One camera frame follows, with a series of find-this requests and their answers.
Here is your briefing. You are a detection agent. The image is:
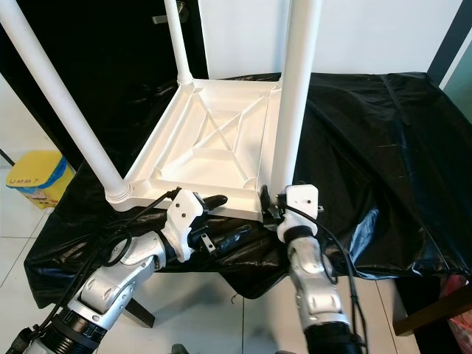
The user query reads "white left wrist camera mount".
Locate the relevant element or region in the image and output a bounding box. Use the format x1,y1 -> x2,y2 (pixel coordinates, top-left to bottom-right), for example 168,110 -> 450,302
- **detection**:
161,190 -> 204,263

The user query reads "black glossy tablecloth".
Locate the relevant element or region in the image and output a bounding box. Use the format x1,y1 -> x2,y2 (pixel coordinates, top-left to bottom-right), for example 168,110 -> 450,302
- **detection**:
24,72 -> 472,299

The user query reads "brown wooden table leg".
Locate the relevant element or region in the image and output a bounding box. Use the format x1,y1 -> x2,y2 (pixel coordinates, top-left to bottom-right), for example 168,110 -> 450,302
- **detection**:
129,299 -> 156,329
392,284 -> 472,336

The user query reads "metal door handle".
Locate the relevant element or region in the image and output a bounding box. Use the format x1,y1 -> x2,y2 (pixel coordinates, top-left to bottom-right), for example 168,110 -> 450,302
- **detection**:
151,0 -> 190,24

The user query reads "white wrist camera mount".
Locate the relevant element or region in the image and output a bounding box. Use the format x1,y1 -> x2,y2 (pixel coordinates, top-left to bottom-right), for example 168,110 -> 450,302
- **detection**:
161,190 -> 204,263
277,184 -> 319,243

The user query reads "white plastic table leg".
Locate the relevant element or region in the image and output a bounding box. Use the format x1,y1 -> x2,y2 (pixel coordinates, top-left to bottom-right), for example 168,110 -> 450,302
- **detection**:
162,0 -> 195,86
0,0 -> 133,211
268,0 -> 325,198

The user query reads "yellow cardboard box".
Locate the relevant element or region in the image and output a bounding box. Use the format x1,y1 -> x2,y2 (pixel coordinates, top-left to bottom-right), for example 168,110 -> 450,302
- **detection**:
6,150 -> 74,211

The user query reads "black door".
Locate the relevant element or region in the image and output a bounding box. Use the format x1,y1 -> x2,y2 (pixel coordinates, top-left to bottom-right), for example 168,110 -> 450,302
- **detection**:
0,0 -> 207,170

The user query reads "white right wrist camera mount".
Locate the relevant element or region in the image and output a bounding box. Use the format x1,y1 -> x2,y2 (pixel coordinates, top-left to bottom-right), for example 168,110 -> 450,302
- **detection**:
277,184 -> 319,243

